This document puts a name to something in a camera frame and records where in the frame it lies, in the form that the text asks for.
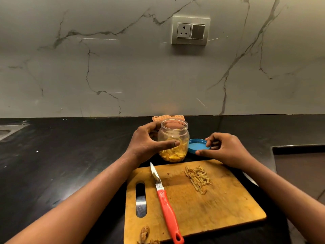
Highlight blue jar lid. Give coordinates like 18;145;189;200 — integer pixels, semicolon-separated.
188;138;211;155

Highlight person's right hand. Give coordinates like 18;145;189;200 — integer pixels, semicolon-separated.
195;132;254;171

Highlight beige cabinet door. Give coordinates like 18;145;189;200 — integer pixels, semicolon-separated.
272;144;325;201

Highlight steel sink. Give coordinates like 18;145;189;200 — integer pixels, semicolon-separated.
0;122;30;143

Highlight chopped ginger strips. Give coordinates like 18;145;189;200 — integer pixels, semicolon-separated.
183;165;213;195

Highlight knobby ginger piece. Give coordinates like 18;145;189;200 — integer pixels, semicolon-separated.
138;225;151;244

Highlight red handled knife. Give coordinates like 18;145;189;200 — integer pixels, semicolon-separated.
150;162;185;244

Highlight wooden cutting board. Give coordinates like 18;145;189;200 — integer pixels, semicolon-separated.
124;159;267;244

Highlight orange checked cloth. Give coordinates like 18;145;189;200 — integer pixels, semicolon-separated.
152;115;185;123

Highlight grey wall switch plate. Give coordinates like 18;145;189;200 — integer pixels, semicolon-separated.
171;15;211;46

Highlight blue-lidded plastic jar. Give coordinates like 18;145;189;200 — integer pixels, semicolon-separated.
157;119;190;163

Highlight person's left hand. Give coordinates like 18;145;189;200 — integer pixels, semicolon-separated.
126;121;181;165

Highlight person's left forearm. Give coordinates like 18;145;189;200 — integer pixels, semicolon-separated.
5;152;140;244

